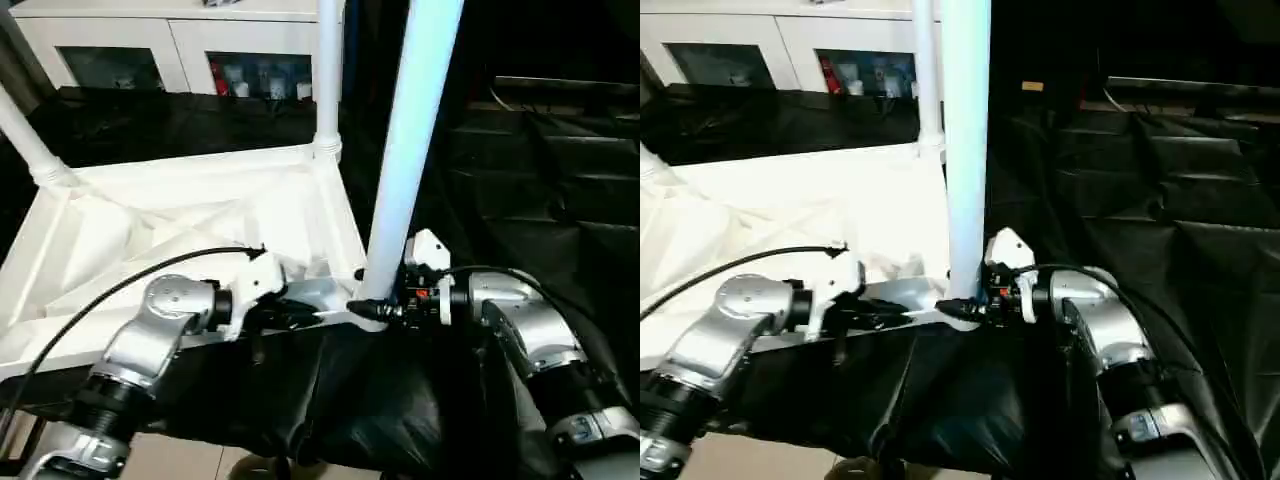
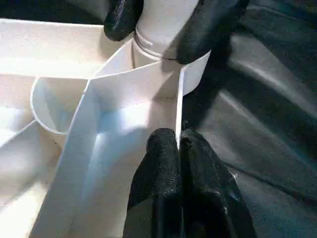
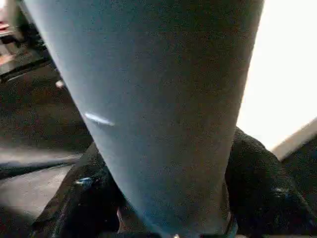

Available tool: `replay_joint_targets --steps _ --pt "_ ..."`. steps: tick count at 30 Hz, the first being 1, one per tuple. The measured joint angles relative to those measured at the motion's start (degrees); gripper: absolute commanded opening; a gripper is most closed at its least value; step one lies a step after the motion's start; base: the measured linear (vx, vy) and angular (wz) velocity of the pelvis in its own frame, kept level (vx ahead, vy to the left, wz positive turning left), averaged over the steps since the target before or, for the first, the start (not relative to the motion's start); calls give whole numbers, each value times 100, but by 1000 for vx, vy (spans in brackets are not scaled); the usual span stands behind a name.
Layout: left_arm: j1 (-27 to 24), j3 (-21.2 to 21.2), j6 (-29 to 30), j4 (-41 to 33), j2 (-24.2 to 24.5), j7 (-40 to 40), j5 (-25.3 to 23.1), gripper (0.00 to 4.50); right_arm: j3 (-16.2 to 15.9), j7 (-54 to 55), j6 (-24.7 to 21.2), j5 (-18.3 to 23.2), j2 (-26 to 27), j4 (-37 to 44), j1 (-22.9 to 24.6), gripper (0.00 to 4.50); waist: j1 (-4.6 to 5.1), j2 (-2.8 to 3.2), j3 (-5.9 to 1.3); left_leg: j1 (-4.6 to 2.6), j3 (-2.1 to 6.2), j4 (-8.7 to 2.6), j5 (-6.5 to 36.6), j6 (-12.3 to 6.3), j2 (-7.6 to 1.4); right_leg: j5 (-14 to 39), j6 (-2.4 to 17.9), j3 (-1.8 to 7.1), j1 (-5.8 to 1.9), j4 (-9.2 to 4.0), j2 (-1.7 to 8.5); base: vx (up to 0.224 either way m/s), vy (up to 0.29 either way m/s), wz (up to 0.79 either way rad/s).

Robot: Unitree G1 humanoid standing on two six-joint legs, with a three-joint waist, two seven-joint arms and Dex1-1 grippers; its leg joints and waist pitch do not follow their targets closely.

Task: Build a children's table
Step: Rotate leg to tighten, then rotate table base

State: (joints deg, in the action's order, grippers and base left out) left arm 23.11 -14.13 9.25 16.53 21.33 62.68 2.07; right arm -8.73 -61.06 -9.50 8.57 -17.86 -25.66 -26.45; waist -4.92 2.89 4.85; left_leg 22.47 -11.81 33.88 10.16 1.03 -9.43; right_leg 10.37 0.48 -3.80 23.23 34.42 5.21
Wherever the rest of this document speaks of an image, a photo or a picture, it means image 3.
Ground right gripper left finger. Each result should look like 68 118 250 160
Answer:
30 141 124 238

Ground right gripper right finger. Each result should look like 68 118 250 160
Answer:
225 126 317 238

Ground white plastic table leg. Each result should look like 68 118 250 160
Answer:
21 0 265 236

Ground white plastic table top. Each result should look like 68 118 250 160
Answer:
235 0 317 162

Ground black work mat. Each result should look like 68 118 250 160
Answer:
0 25 317 238

